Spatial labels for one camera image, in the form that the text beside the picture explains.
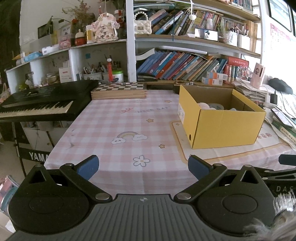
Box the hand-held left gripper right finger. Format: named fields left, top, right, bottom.
left=173, top=155, right=266, bottom=203

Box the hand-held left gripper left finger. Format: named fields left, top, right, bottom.
left=25, top=155, right=114, bottom=202

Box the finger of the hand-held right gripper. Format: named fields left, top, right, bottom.
left=279, top=154, right=296, bottom=166

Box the yellow cardboard box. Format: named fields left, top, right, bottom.
left=178, top=85, right=267, bottom=149

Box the pink checked cloth desktop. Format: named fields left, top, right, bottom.
left=44, top=89, right=296, bottom=195

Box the thick green book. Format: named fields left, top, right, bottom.
left=271, top=120, right=296, bottom=144

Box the cream printed desk mat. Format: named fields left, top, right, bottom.
left=171, top=120, right=289, bottom=164

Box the black keyboard stand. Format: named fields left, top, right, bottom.
left=13, top=120, right=60, bottom=179

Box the stack of magazines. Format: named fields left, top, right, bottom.
left=232, top=76, right=269, bottom=103

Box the black electronic keyboard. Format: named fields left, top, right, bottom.
left=0, top=80, right=100, bottom=122

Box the wooden chessboard box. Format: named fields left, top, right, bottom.
left=91, top=82, right=148, bottom=100

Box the pink pen holder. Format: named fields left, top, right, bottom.
left=251, top=62, right=266, bottom=88

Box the pen cup with brushes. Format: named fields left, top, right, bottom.
left=83, top=61, right=109, bottom=81

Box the green lid jar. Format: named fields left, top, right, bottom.
left=112, top=70, right=125, bottom=83

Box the white box red label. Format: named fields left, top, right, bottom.
left=58, top=67, right=71, bottom=82

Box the orange glue bottle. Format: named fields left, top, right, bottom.
left=107, top=59, right=114, bottom=82

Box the row of leaning books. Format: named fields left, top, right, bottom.
left=136, top=50, right=232, bottom=81

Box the thick red book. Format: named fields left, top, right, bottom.
left=227, top=56, right=250, bottom=67

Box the blue wipes pack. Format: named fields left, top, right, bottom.
left=24, top=51, right=43, bottom=62

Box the white pen holder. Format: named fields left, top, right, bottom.
left=237, top=32, right=251, bottom=50

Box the white bookshelf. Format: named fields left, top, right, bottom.
left=6, top=0, right=263, bottom=93

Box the bamboo scroll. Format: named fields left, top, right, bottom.
left=248, top=21, right=258, bottom=52

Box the clear plastic bag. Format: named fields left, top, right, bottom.
left=223, top=30, right=238, bottom=47

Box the smartphone on stand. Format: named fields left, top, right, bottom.
left=194, top=28, right=219, bottom=42

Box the pink ceramic ornament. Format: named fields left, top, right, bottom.
left=91, top=13, right=119, bottom=42

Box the small dark framed sign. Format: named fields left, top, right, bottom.
left=38, top=23, right=53, bottom=39

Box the black framed picture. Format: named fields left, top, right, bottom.
left=267, top=0, right=292, bottom=32

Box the row of shelf books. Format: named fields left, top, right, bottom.
left=148, top=8, right=257, bottom=39

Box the white pearl handbag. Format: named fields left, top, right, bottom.
left=134, top=12, right=152, bottom=35

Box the dried flower bunch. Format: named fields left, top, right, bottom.
left=62, top=0, right=95, bottom=24

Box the alphabet wall poster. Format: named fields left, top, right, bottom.
left=269, top=23, right=292, bottom=51

